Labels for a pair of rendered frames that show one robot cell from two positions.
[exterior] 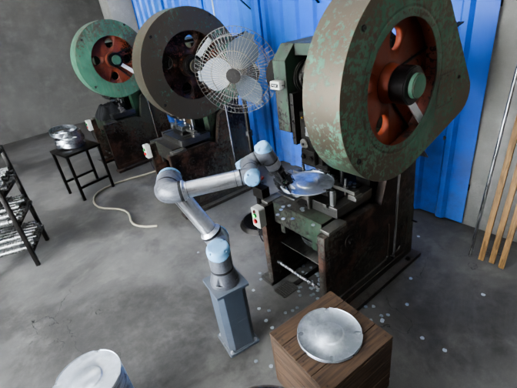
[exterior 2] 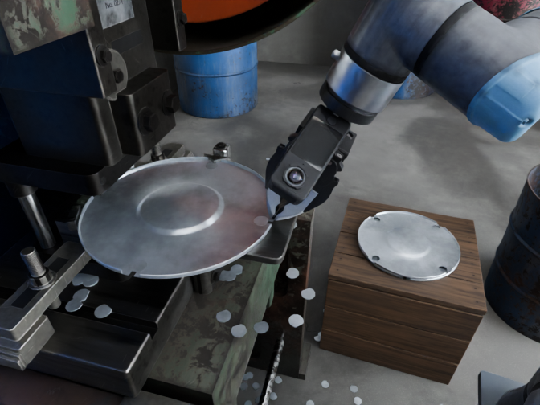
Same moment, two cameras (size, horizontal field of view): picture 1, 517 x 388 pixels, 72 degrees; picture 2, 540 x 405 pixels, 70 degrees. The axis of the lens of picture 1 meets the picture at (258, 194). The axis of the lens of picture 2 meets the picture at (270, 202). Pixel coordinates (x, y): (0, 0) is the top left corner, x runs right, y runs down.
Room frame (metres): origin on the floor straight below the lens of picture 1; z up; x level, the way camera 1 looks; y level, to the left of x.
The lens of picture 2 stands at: (1.95, 0.17, 1.14)
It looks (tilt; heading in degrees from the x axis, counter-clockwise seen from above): 36 degrees down; 230
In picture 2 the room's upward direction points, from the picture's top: straight up
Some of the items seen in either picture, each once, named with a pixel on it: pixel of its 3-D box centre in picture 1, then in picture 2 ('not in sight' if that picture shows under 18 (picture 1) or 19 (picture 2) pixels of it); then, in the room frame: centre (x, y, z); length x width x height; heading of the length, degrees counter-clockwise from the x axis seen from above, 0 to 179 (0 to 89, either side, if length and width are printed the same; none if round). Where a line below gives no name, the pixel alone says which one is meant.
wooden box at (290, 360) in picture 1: (330, 359); (395, 284); (1.08, -0.22, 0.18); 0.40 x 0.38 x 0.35; 121
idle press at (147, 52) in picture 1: (213, 105); not in sight; (3.44, 0.31, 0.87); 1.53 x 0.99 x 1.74; 123
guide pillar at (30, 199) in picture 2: not in sight; (31, 207); (1.92, -0.39, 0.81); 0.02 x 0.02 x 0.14
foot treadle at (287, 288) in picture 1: (312, 272); not in sight; (1.74, -0.28, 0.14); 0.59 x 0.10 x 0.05; 125
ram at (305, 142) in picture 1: (315, 135); (85, 22); (1.79, -0.35, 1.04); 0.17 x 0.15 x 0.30; 125
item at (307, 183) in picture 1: (308, 182); (181, 206); (1.74, -0.28, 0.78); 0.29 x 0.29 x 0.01
